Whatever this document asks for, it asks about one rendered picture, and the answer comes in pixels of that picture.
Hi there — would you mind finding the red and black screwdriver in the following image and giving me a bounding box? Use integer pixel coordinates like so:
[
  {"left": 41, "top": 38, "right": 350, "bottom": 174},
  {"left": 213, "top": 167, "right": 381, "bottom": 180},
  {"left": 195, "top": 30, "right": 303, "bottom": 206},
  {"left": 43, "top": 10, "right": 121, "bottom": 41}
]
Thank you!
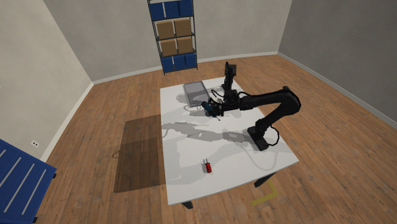
[{"left": 205, "top": 162, "right": 212, "bottom": 173}]

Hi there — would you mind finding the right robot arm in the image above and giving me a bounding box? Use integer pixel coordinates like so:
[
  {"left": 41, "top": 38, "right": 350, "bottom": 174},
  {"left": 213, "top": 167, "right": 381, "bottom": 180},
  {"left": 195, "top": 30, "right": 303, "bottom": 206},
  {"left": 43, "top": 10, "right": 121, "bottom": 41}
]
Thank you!
[{"left": 222, "top": 64, "right": 236, "bottom": 102}]

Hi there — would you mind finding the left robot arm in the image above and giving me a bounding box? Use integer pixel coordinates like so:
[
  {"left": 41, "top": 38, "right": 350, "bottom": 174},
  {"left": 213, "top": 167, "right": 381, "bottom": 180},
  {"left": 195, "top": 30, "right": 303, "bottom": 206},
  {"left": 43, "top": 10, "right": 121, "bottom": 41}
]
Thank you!
[{"left": 224, "top": 86, "right": 300, "bottom": 150}]

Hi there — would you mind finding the dark blue electric screwdriver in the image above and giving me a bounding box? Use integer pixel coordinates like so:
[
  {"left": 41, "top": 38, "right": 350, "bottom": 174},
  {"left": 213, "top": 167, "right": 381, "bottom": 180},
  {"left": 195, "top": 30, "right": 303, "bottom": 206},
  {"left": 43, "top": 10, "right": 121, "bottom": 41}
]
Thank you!
[{"left": 201, "top": 101, "right": 219, "bottom": 120}]

